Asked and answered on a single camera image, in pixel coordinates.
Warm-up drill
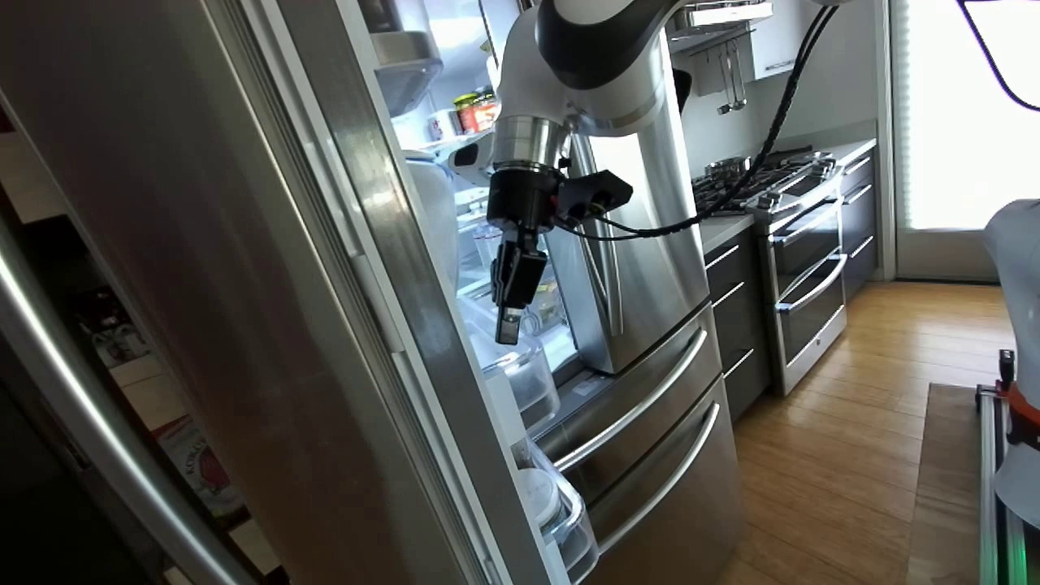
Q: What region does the tall steel fridge drawer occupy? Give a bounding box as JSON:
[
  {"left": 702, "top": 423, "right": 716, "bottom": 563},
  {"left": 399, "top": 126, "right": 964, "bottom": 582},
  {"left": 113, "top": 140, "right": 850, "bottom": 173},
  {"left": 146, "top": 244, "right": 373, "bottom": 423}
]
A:
[{"left": 581, "top": 377, "right": 746, "bottom": 585}]

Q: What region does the dark base cabinet with drawers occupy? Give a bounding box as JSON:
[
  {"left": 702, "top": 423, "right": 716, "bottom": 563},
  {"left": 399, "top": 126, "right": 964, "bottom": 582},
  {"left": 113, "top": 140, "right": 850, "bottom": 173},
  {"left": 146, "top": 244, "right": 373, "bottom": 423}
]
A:
[{"left": 697, "top": 221, "right": 775, "bottom": 423}]

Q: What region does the brown floor mat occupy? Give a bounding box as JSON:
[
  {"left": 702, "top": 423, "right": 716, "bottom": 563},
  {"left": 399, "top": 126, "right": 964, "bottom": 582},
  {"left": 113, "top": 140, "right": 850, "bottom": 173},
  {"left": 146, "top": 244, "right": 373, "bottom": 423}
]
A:
[{"left": 904, "top": 382, "right": 984, "bottom": 585}]

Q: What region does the plain steel fridge door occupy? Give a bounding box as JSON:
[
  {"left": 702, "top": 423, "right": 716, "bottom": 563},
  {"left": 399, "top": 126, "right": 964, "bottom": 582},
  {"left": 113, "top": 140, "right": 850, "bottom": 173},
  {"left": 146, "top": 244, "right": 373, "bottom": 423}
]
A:
[{"left": 540, "top": 0, "right": 716, "bottom": 377}]

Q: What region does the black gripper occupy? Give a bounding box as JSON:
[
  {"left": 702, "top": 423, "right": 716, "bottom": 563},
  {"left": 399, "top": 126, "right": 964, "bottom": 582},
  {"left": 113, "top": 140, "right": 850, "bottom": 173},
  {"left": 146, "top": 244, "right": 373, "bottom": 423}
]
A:
[{"left": 483, "top": 160, "right": 570, "bottom": 347}]

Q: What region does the stainless steel gas range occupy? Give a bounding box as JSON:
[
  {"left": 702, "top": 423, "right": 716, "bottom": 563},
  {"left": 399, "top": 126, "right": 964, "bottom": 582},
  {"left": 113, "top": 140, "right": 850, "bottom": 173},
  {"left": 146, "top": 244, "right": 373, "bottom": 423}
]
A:
[{"left": 691, "top": 143, "right": 854, "bottom": 399}]

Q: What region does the steel fridge door with dispenser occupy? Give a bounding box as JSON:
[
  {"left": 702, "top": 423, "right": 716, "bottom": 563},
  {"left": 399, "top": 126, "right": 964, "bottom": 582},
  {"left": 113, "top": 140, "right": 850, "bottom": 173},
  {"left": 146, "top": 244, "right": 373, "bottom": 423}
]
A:
[{"left": 0, "top": 0, "right": 601, "bottom": 585}]

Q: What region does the bright glass patio door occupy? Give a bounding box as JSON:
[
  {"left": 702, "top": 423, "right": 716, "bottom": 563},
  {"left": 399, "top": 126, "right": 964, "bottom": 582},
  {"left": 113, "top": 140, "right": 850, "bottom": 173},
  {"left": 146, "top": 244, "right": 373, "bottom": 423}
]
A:
[{"left": 884, "top": 0, "right": 1040, "bottom": 286}]

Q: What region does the grey kitchen countertop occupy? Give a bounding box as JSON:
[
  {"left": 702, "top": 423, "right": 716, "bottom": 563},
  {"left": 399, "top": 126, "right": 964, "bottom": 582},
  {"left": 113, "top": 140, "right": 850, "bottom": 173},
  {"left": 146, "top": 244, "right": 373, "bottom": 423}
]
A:
[{"left": 694, "top": 210, "right": 759, "bottom": 262}]

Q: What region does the narrow steel fridge drawer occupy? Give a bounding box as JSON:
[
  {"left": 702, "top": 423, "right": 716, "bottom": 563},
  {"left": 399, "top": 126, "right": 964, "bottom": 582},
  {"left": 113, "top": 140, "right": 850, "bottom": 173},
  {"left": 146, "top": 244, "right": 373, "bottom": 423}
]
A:
[{"left": 534, "top": 306, "right": 729, "bottom": 503}]

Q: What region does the black post with red band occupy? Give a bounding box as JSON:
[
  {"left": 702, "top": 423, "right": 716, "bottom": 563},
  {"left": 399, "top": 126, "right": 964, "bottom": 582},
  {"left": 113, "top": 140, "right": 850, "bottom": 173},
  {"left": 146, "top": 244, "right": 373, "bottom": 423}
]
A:
[{"left": 993, "top": 346, "right": 1040, "bottom": 448}]

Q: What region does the metal robot stand frame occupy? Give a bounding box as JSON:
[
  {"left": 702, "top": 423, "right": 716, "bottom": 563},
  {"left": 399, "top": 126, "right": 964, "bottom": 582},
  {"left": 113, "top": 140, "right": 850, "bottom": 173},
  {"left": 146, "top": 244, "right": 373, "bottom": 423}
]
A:
[{"left": 970, "top": 382, "right": 1034, "bottom": 585}]

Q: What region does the dark cabinet beside range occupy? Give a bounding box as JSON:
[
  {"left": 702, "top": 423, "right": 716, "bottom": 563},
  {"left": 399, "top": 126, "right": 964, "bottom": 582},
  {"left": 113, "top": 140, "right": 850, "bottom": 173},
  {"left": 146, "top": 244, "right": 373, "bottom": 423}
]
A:
[{"left": 834, "top": 136, "right": 887, "bottom": 303}]

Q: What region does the white wall cabinet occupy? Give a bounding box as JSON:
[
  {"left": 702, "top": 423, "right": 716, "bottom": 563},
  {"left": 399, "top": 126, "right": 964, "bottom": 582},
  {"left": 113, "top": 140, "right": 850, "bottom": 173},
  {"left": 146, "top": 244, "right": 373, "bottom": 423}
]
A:
[{"left": 746, "top": 0, "right": 813, "bottom": 86}]

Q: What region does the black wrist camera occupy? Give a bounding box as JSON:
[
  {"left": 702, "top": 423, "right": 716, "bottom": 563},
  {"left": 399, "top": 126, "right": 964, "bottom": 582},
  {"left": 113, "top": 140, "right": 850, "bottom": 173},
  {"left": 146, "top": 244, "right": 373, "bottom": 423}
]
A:
[{"left": 558, "top": 169, "right": 638, "bottom": 228}]

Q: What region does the fridge cabinet with white interior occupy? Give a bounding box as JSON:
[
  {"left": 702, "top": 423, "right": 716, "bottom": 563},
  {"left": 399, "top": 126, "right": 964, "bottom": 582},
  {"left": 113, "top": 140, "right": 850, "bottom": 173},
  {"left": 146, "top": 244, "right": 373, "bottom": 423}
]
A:
[{"left": 353, "top": 0, "right": 593, "bottom": 436}]

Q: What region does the red jar in fridge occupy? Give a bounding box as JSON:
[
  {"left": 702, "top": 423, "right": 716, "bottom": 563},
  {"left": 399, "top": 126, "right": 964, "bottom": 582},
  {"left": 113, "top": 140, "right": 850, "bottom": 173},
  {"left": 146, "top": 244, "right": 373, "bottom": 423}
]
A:
[{"left": 451, "top": 87, "right": 503, "bottom": 140}]

